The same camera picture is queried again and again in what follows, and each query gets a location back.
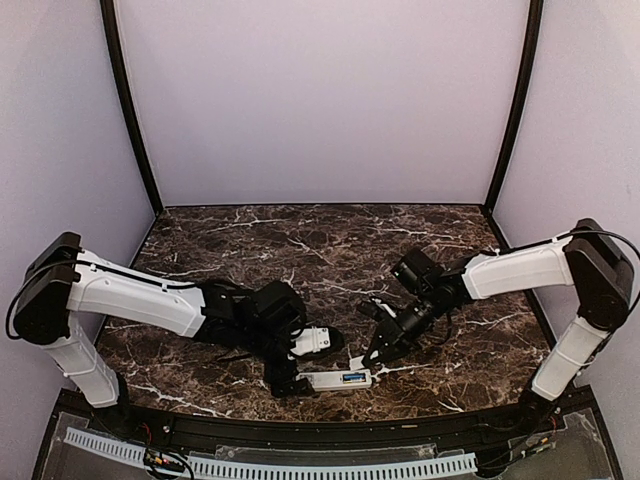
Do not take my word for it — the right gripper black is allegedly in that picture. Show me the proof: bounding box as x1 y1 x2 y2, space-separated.
363 287 444 367

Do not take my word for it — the white battery cover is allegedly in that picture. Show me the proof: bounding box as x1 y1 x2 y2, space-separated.
349 356 364 370

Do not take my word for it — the blue battery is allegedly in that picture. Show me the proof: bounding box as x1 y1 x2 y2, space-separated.
342 372 367 384

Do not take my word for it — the white remote control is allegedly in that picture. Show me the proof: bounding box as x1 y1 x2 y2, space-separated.
297 369 373 392

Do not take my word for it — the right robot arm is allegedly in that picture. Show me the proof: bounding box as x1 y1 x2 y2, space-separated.
359 218 639 434

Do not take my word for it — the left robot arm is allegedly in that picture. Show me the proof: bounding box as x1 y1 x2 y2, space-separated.
5 232 331 436

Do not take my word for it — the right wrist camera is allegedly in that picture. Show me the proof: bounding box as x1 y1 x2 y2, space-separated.
356 297 398 323

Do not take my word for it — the black front rail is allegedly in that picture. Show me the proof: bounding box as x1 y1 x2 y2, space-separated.
132 404 530 452

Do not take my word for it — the white slotted cable duct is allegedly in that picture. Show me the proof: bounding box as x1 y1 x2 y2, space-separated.
64 427 477 479

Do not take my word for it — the right black frame post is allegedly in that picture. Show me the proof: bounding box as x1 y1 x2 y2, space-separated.
483 0 544 218

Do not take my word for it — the black frame post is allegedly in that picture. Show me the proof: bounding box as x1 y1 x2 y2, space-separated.
99 0 164 216
483 0 544 218

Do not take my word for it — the left black frame post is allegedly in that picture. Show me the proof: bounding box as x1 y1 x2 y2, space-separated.
99 0 164 216

